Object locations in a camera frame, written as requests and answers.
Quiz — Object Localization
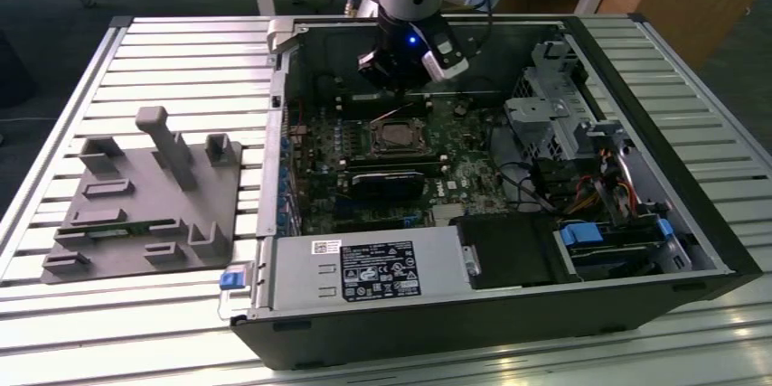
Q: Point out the dark data cable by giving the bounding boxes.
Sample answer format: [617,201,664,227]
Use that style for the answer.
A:
[497,160,575,215]

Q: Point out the silver power supply unit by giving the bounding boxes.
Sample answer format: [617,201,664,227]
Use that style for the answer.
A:
[249,226,477,315]

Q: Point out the yellow red power wires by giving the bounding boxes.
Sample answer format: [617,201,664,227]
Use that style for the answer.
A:
[572,144,641,218]

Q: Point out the metal CPU socket cover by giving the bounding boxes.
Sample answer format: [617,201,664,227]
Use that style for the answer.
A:
[367,118,431,155]

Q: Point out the black graphics card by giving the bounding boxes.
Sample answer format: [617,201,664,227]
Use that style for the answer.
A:
[347,171,427,201]

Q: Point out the black plastic shroud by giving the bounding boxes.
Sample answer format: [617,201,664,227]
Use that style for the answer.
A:
[455,213,575,290]

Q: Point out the CPU socket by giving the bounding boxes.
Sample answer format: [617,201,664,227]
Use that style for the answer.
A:
[364,117,433,156]

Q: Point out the silver chipset heatsink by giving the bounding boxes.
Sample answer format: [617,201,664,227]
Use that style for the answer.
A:
[433,204,469,227]

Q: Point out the green motherboard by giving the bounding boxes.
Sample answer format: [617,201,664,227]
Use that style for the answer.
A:
[287,89,513,236]

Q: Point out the wooden cabinet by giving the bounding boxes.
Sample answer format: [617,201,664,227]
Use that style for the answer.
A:
[593,0,772,71]

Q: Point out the silver metal drive cage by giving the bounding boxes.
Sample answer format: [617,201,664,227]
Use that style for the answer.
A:
[503,40,639,165]

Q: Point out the black grey PC case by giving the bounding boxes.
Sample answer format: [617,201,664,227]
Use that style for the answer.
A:
[228,13,767,372]

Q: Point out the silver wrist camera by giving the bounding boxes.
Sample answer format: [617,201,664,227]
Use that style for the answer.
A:
[420,32,472,85]

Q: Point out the grey parts rack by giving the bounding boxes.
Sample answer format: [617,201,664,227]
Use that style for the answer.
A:
[39,105,244,286]

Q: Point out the blue disk carrier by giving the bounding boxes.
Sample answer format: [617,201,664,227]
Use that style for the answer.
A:
[555,219,605,252]

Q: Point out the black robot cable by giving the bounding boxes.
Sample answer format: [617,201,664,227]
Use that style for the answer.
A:
[463,0,496,60]

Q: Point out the green RAM stick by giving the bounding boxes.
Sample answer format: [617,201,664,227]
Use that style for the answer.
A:
[88,219,180,239]

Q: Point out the metal locking lever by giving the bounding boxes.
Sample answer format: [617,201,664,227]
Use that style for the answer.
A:
[367,106,420,125]

